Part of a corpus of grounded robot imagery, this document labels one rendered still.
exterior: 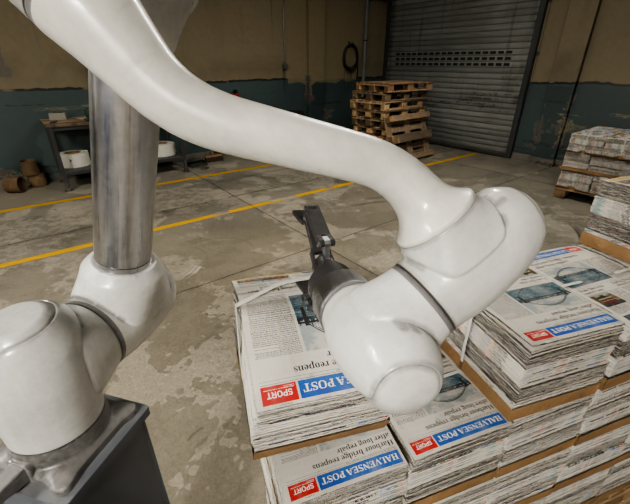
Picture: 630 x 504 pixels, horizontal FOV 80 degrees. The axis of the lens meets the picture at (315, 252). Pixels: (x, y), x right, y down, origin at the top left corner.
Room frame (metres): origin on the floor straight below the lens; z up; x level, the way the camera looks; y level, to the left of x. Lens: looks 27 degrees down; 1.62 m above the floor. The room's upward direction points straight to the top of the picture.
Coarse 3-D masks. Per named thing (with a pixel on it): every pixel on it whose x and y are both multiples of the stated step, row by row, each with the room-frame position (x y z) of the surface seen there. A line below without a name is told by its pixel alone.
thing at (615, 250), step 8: (584, 232) 1.17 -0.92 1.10; (584, 240) 1.16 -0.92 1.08; (592, 240) 1.14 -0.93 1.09; (600, 240) 1.11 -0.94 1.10; (600, 248) 1.10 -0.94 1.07; (608, 248) 1.08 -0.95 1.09; (616, 248) 1.06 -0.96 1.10; (624, 248) 1.04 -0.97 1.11; (616, 256) 1.05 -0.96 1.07; (624, 256) 1.03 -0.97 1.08; (624, 456) 0.83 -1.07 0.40; (616, 488) 0.86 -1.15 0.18; (600, 496) 0.83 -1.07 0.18
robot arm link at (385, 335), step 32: (352, 288) 0.40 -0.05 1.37; (384, 288) 0.36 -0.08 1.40; (416, 288) 0.34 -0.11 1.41; (352, 320) 0.33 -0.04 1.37; (384, 320) 0.32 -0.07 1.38; (416, 320) 0.32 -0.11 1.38; (448, 320) 0.33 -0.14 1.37; (352, 352) 0.30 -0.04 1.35; (384, 352) 0.28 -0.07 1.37; (416, 352) 0.28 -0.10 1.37; (352, 384) 0.29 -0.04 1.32; (384, 384) 0.26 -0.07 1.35; (416, 384) 0.26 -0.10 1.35
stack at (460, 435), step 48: (624, 384) 0.77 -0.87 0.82; (384, 432) 0.60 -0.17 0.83; (432, 432) 0.60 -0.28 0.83; (480, 432) 0.60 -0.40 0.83; (528, 432) 0.66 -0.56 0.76; (576, 432) 0.73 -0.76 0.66; (624, 432) 0.81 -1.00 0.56; (288, 480) 0.49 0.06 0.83; (336, 480) 0.49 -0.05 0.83; (384, 480) 0.51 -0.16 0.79; (432, 480) 0.56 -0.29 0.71; (528, 480) 0.67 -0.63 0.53
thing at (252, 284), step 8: (296, 272) 0.86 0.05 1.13; (304, 272) 0.85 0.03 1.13; (312, 272) 0.84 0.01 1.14; (240, 280) 0.79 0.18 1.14; (248, 280) 0.78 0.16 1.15; (256, 280) 0.77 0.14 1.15; (264, 280) 0.77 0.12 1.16; (272, 280) 0.76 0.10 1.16; (280, 280) 0.76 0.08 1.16; (240, 288) 0.69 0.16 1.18; (248, 288) 0.69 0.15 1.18; (256, 288) 0.69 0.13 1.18; (264, 288) 0.69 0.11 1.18
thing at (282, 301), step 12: (288, 288) 0.69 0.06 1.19; (240, 300) 0.63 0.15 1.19; (252, 300) 0.63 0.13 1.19; (264, 300) 0.64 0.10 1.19; (276, 300) 0.64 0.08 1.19; (288, 300) 0.64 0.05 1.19; (300, 300) 0.64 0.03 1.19; (240, 312) 0.63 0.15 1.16; (252, 312) 0.59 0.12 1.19; (264, 312) 0.59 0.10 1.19; (276, 312) 0.59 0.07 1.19; (288, 312) 0.60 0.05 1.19; (300, 312) 0.60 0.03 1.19; (240, 324) 0.62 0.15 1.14; (240, 336) 0.63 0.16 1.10; (240, 348) 0.62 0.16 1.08
